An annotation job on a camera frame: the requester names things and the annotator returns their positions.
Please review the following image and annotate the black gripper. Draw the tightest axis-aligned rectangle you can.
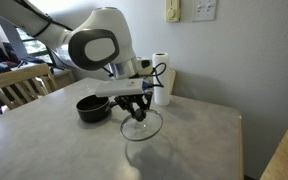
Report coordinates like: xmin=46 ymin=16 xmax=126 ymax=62
xmin=113 ymin=92 xmax=154 ymax=121

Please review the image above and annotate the glass lid with black knob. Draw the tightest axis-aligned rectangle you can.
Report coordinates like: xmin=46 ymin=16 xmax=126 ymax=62
xmin=119 ymin=108 xmax=164 ymax=142

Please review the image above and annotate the black saucepan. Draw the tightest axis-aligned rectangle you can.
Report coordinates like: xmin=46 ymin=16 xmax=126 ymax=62
xmin=75 ymin=94 xmax=119 ymax=123

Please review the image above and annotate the white paper towel roll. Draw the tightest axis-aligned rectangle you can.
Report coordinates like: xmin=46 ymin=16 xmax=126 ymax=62
xmin=151 ymin=51 xmax=172 ymax=107

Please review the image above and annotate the small wooden cabinet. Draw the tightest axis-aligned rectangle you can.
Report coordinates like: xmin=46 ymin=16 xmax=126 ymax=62
xmin=49 ymin=67 xmax=76 ymax=90

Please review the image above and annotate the wooden chair with wide back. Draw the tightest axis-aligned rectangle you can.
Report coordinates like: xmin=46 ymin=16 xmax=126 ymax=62
xmin=0 ymin=63 xmax=58 ymax=111

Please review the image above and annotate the grey leaning board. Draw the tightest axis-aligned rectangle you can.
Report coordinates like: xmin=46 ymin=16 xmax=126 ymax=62
xmin=0 ymin=14 xmax=29 ymax=60

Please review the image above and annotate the wooden countertop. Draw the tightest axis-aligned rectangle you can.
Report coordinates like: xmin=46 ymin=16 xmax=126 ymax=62
xmin=259 ymin=103 xmax=288 ymax=180

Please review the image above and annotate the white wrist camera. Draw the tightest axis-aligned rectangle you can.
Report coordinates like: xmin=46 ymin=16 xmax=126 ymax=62
xmin=95 ymin=79 xmax=146 ymax=99

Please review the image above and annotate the black cable with blue plug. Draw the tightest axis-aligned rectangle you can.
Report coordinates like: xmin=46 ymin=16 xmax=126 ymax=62
xmin=140 ymin=62 xmax=168 ymax=91

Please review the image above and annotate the cream wall thermostat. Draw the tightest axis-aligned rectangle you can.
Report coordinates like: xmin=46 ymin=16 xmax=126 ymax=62
xmin=165 ymin=0 xmax=182 ymax=24

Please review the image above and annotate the white light switch plate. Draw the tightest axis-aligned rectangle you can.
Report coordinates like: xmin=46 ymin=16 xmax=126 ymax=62
xmin=192 ymin=0 xmax=218 ymax=23

